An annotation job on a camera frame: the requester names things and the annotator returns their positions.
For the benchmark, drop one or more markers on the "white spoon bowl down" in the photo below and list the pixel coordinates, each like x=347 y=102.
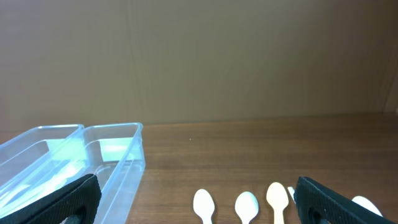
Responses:
x=291 y=191

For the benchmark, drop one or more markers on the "clear plastic container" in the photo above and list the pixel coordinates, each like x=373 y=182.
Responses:
x=112 y=152
x=39 y=162

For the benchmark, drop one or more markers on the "yellow plastic spoon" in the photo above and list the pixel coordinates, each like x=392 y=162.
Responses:
x=277 y=198

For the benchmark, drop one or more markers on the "right clear plastic container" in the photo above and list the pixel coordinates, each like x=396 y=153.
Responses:
x=112 y=152

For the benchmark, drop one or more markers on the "white spoon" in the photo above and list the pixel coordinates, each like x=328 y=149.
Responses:
x=204 y=206
x=366 y=203
x=246 y=207

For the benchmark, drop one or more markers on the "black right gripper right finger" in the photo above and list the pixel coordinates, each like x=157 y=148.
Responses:
x=316 y=203

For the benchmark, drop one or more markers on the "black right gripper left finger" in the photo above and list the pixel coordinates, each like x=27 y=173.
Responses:
x=77 y=202

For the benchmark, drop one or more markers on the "left clear plastic container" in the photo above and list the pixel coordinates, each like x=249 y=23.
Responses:
x=39 y=162

